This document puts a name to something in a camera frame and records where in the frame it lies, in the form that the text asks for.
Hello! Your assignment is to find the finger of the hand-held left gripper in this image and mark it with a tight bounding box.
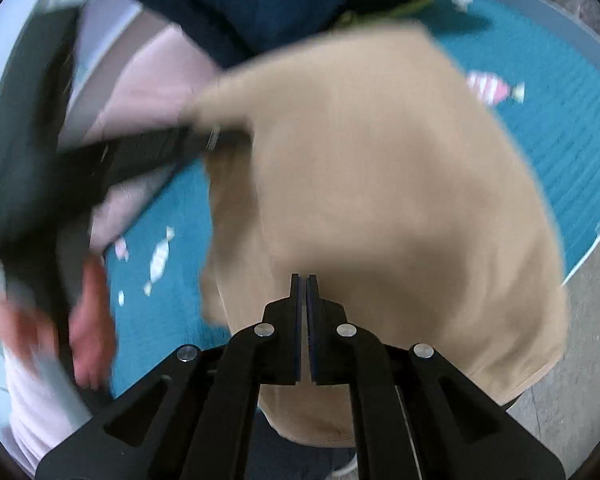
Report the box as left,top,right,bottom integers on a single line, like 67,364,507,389
105,124,253,187

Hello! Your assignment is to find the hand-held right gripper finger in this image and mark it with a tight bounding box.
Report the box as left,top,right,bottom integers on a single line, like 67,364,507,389
35,274,306,480
306,274,565,480

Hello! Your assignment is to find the tan jacket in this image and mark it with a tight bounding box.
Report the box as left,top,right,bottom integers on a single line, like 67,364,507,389
180,22,572,448

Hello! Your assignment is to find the person's left hand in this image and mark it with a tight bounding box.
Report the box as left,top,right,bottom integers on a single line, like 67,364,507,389
0,260,120,391

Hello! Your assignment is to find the pink pillow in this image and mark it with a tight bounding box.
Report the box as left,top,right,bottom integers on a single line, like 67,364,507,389
57,0,223,261

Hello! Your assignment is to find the person's jeans leg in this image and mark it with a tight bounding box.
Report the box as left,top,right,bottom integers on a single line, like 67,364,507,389
242,407,358,480

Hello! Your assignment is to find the dark blue garment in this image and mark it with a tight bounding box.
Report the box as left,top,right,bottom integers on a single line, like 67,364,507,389
87,0,503,71

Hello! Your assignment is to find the yellow-green cloth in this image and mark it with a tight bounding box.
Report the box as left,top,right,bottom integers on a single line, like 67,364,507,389
330,0,433,28

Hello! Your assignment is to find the teal quilted blanket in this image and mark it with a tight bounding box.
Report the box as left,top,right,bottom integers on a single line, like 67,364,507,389
102,0,600,403

